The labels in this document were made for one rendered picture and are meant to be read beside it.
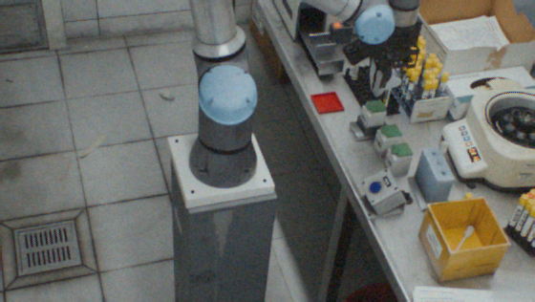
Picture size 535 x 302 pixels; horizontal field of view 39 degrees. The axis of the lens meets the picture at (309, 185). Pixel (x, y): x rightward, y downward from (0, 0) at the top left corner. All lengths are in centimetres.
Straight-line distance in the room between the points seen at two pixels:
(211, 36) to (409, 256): 62
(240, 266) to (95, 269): 91
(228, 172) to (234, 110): 16
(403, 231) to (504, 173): 28
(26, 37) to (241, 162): 200
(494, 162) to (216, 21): 70
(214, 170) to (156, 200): 123
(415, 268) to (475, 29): 83
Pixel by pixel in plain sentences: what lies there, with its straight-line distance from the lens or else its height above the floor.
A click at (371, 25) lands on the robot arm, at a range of 145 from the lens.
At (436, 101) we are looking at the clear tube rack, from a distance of 192.
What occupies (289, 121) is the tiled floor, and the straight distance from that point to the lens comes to 318.
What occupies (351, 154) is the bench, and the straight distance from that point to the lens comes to 181.
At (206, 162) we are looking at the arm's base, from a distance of 164.
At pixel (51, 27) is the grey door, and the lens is 348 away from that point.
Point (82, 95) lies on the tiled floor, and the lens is 330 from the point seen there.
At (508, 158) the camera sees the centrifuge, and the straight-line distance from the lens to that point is 176.
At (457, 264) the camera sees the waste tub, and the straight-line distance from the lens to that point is 158.
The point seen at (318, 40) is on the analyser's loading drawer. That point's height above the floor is 93.
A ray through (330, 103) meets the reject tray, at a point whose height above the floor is 88.
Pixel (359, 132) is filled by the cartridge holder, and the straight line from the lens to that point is 185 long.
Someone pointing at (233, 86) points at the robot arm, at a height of 113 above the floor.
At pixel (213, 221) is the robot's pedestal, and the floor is 83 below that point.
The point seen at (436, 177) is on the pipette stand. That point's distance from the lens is 167.
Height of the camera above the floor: 212
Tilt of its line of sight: 46 degrees down
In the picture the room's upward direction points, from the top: 9 degrees clockwise
